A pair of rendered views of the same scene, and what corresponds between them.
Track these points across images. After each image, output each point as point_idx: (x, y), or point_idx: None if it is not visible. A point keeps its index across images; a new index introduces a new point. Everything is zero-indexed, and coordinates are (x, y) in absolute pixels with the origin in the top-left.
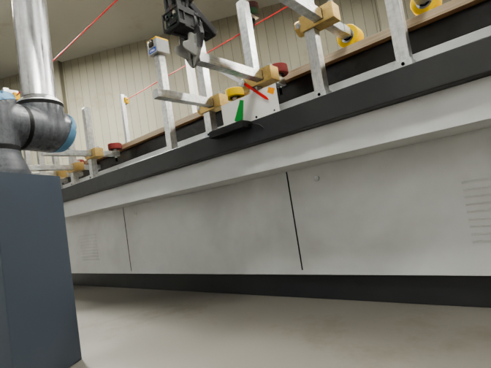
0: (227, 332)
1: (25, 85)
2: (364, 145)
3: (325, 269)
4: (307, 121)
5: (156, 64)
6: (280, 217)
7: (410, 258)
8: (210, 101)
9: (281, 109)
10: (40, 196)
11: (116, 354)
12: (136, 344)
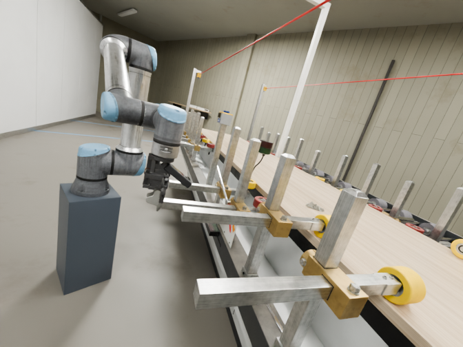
0: (162, 322)
1: (120, 139)
2: (245, 340)
3: (238, 331)
4: None
5: (218, 130)
6: None
7: None
8: (216, 191)
9: None
10: (102, 209)
11: (120, 289)
12: (134, 288)
